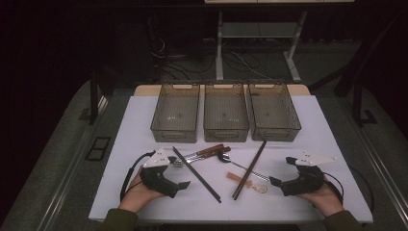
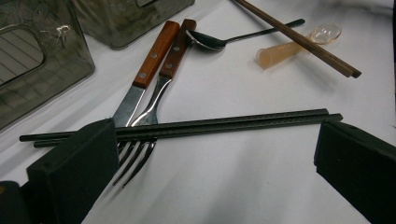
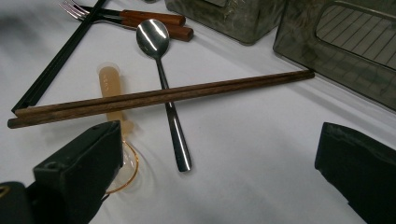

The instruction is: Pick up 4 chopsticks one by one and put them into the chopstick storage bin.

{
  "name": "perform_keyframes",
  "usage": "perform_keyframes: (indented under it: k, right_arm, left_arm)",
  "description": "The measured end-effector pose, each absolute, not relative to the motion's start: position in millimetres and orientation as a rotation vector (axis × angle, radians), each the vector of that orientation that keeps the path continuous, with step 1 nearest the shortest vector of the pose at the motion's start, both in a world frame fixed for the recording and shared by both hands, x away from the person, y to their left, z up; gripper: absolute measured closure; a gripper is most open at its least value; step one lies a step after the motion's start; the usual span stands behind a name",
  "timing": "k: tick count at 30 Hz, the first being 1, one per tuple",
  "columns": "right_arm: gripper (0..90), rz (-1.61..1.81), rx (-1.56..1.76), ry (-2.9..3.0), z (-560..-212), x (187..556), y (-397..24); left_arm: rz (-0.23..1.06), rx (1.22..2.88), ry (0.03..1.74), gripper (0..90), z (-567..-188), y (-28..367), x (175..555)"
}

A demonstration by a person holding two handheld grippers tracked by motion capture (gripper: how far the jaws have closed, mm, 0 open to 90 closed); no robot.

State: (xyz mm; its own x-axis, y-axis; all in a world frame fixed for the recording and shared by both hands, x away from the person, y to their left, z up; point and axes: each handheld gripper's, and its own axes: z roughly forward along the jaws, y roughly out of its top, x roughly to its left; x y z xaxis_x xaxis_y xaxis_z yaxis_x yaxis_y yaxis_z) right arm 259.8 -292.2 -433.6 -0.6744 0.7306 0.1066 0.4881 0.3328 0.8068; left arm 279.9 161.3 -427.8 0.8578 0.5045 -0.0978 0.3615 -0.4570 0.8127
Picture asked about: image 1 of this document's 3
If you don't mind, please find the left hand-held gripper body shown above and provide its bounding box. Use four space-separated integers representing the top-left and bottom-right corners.
140 147 181 199

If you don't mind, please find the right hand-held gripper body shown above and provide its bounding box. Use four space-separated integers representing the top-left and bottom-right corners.
280 150 339 197

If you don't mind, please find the black chopstick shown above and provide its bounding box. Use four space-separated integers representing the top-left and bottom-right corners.
173 146 222 203
172 146 221 204

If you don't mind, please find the wooden-handled metal fork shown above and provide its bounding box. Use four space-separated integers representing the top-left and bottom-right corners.
172 143 226 167
174 145 232 168

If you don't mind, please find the brown translucent plastic bin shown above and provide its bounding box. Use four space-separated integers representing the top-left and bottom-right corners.
150 82 201 143
246 81 302 142
203 82 250 143

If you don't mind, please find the metal spoon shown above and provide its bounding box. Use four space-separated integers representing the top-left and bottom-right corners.
217 150 270 182

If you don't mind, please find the person's left hand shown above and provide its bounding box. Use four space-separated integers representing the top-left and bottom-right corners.
118 167 166 215

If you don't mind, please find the person's right hand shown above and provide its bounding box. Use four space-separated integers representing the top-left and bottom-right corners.
296 182 344 218

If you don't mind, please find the white table cover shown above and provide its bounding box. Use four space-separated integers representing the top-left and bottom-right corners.
88 94 374 224

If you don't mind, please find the black metal stand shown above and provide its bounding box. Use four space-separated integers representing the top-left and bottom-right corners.
89 68 114 126
309 13 408 128

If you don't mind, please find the left hand-held gripper cable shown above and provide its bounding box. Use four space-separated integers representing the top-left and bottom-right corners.
119 151 157 203

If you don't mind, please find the hand-held gripper cable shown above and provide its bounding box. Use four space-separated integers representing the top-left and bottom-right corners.
119 151 157 203
321 171 345 205

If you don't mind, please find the right hand-held gripper cable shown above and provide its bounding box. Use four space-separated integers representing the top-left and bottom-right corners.
321 171 345 205

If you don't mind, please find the thin black cable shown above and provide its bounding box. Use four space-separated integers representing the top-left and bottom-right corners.
349 166 375 214

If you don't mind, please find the black rectangular floor frame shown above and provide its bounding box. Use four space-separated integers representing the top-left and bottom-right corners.
84 136 112 162

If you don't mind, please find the tangle of floor cables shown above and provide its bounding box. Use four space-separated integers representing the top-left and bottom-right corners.
148 35 268 81

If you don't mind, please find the grey metal desk frame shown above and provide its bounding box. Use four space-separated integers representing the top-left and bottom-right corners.
215 11 308 84

